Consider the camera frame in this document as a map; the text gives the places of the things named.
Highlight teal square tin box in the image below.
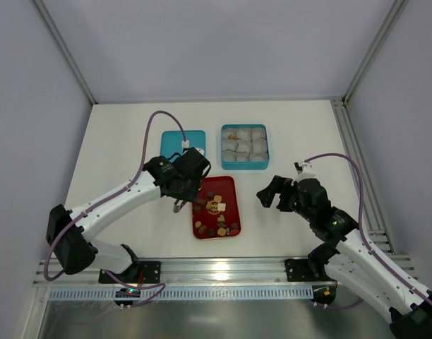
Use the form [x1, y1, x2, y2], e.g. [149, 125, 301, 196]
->
[220, 124, 270, 171]

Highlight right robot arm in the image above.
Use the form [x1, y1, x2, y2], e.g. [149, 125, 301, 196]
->
[256, 176, 432, 338]

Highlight tan round fluted chocolate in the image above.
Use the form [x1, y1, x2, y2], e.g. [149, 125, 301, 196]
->
[217, 228, 227, 237]

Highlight brown trapezoid chocolate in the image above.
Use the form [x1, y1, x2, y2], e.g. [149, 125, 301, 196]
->
[198, 225, 208, 235]

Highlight grey slotted cable duct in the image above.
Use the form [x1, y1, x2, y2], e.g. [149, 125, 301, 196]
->
[48, 285, 313, 302]

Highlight red rectangular tray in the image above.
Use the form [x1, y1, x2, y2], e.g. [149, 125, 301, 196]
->
[191, 176, 241, 240]

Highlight teal tin lid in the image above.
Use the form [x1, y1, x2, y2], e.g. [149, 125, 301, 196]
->
[160, 130, 206, 157]

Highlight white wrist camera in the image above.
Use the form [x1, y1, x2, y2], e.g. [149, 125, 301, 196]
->
[294, 162, 316, 182]
[181, 141, 205, 156]

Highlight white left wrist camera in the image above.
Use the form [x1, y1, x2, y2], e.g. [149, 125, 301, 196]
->
[181, 141, 205, 156]

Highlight brown marbled bar chocolate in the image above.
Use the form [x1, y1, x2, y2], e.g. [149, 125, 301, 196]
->
[196, 198, 207, 206]

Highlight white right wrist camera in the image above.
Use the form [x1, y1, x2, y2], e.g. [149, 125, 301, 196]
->
[294, 162, 316, 182]

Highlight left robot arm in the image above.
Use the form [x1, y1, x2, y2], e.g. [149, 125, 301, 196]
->
[46, 148, 211, 278]

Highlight silver metal tongs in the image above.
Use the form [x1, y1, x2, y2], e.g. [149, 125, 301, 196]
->
[173, 199, 187, 213]

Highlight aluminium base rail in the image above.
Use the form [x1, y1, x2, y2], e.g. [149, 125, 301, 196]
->
[32, 256, 418, 287]

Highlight white paper cup liner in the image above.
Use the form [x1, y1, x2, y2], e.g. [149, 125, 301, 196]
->
[222, 150, 237, 162]
[236, 128, 252, 142]
[236, 139, 253, 153]
[252, 138, 268, 153]
[249, 153, 269, 162]
[222, 128, 237, 140]
[251, 128, 266, 141]
[222, 139, 238, 152]
[236, 152, 251, 162]

